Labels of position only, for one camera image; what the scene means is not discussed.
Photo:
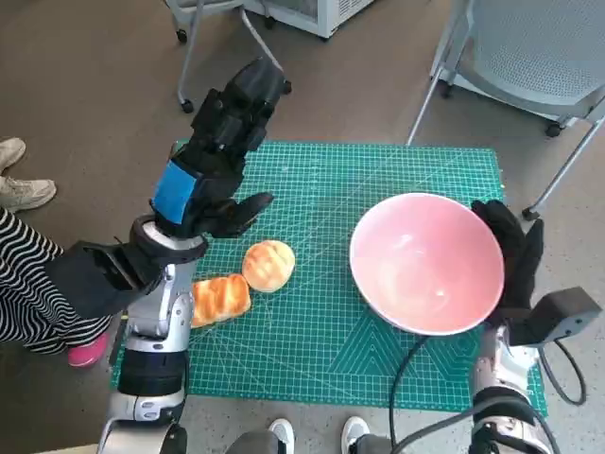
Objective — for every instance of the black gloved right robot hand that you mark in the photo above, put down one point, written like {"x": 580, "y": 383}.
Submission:
{"x": 520, "y": 265}

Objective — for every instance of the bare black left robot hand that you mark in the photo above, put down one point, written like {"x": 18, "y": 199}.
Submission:
{"x": 217, "y": 142}

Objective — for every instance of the pink bowl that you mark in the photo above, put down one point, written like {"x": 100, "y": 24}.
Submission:
{"x": 425, "y": 265}

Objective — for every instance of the round toy bread bun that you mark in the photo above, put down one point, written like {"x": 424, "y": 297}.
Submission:
{"x": 267, "y": 265}

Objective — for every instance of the long toy bread loaf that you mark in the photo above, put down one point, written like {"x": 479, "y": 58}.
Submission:
{"x": 219, "y": 300}

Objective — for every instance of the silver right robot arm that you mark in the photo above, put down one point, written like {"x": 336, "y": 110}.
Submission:
{"x": 506, "y": 364}

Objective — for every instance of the white cabinet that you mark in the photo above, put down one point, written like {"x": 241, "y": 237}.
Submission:
{"x": 326, "y": 14}

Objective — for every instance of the person's white shoe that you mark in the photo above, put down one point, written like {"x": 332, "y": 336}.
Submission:
{"x": 26, "y": 194}
{"x": 9, "y": 153}

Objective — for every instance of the grey mesh chair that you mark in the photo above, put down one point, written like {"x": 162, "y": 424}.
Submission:
{"x": 534, "y": 57}

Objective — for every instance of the green cutting mat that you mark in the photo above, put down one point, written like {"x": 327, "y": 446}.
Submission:
{"x": 307, "y": 340}

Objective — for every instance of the white sneaker with black tongue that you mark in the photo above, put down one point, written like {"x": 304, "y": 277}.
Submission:
{"x": 354, "y": 432}
{"x": 282, "y": 435}

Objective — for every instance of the person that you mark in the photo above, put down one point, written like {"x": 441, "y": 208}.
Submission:
{"x": 28, "y": 284}

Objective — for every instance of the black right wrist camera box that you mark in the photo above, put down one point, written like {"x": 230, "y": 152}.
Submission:
{"x": 562, "y": 312}

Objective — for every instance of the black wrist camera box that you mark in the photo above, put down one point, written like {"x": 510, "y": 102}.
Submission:
{"x": 108, "y": 274}
{"x": 562, "y": 312}

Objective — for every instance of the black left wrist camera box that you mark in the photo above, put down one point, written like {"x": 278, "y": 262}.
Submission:
{"x": 108, "y": 274}

